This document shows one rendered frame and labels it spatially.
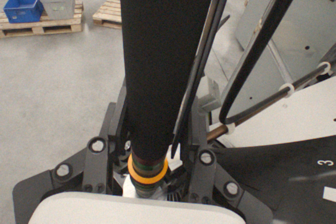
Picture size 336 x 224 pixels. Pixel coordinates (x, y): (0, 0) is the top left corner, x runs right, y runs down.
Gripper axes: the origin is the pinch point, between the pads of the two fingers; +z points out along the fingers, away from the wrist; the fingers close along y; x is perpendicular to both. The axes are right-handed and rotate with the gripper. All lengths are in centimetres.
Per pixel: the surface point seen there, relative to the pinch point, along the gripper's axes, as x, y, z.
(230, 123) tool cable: -9.4, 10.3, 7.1
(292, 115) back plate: -22.2, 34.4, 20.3
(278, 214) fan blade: -8.7, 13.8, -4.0
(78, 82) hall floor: -148, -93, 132
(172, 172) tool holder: -12.2, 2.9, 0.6
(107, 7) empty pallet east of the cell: -134, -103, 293
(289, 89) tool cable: -10.4, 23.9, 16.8
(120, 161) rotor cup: -27.9, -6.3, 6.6
